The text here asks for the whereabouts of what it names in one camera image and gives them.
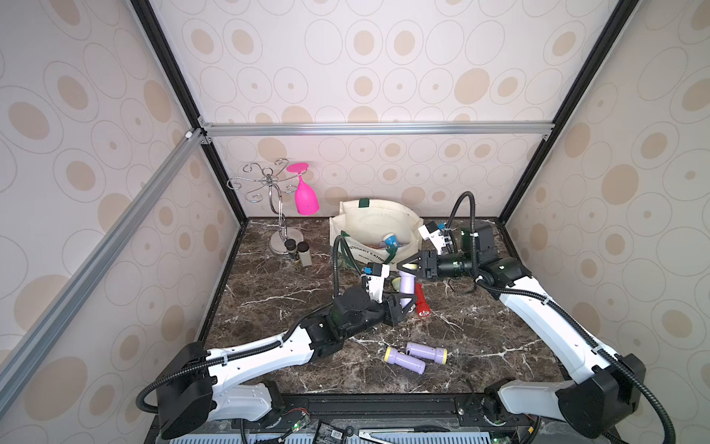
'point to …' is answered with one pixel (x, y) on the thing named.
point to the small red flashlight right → (423, 309)
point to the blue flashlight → (391, 240)
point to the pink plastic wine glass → (306, 199)
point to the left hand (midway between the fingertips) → (421, 301)
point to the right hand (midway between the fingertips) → (411, 267)
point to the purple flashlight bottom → (394, 357)
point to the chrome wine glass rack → (252, 173)
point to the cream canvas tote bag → (374, 231)
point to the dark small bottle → (290, 244)
